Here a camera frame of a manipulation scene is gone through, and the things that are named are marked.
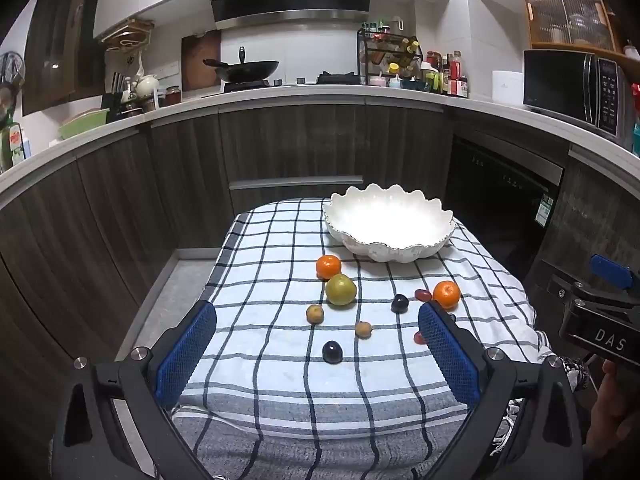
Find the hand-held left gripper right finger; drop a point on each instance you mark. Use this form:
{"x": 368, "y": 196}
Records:
{"x": 447, "y": 355}

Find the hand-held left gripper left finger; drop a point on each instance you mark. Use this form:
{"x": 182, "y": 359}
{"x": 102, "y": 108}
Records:
{"x": 185, "y": 355}

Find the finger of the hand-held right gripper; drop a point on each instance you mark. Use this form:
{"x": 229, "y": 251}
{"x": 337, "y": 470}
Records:
{"x": 600, "y": 299}
{"x": 610, "y": 270}

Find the red cherry tomato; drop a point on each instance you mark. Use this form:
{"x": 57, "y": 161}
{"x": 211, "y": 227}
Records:
{"x": 419, "y": 337}
{"x": 422, "y": 294}

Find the orange mandarin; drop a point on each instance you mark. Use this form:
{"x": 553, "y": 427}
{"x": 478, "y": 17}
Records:
{"x": 446, "y": 294}
{"x": 328, "y": 266}

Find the dark purple plum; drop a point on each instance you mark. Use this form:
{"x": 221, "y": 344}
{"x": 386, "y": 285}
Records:
{"x": 332, "y": 351}
{"x": 399, "y": 303}

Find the small brown longan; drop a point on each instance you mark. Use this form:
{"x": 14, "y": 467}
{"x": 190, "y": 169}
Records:
{"x": 314, "y": 314}
{"x": 363, "y": 329}

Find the yellow-green round fruit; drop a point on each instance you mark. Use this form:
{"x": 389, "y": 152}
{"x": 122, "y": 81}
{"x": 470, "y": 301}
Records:
{"x": 341, "y": 289}

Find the white scalloped bowl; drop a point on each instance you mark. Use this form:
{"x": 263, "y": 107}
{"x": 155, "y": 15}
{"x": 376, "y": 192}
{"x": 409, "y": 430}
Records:
{"x": 390, "y": 225}

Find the person's right hand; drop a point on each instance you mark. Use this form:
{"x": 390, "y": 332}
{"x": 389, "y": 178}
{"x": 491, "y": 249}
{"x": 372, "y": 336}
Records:
{"x": 615, "y": 405}

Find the blue white checked cloth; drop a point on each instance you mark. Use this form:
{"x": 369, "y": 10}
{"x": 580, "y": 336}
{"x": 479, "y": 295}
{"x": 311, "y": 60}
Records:
{"x": 280, "y": 385}

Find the black built-in dishwasher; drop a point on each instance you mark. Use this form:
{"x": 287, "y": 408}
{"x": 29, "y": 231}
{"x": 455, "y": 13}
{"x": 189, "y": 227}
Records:
{"x": 500, "y": 200}

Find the dark wood kitchen cabinets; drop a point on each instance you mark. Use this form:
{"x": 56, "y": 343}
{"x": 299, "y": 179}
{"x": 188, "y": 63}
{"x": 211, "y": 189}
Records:
{"x": 125, "y": 195}

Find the black microwave oven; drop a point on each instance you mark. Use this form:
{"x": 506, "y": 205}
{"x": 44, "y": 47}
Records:
{"x": 560, "y": 85}

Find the white square container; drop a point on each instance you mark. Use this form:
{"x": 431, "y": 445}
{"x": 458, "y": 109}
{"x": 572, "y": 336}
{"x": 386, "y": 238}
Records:
{"x": 507, "y": 87}

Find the green tray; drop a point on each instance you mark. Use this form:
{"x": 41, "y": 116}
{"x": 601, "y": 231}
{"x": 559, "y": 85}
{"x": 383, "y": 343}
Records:
{"x": 82, "y": 125}

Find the cluster of condiment bottles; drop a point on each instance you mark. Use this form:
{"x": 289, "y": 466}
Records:
{"x": 450, "y": 75}

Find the wooden glass-door cabinet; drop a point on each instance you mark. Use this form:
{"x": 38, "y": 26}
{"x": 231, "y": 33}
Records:
{"x": 570, "y": 15}

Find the brown glass jar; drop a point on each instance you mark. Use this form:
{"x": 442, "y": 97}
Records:
{"x": 172, "y": 95}

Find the black knife block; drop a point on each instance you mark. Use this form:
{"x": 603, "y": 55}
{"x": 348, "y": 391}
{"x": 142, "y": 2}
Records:
{"x": 114, "y": 102}

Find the green dish soap bottle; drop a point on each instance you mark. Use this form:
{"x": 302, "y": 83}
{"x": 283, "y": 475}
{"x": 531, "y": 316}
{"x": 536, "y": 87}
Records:
{"x": 15, "y": 145}

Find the white teapot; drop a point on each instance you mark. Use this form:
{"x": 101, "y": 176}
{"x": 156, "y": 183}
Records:
{"x": 146, "y": 85}

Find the black wok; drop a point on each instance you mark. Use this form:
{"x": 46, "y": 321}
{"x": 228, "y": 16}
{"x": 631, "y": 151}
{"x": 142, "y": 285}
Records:
{"x": 247, "y": 70}

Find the brown cutting board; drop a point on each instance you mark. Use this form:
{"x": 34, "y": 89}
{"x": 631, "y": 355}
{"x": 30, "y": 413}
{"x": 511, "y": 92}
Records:
{"x": 197, "y": 60}

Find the black stove grate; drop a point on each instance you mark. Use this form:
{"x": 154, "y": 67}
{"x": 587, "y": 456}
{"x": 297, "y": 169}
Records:
{"x": 337, "y": 78}

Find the wooden wall rack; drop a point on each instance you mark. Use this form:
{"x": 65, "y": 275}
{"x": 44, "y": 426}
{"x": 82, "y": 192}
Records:
{"x": 127, "y": 35}

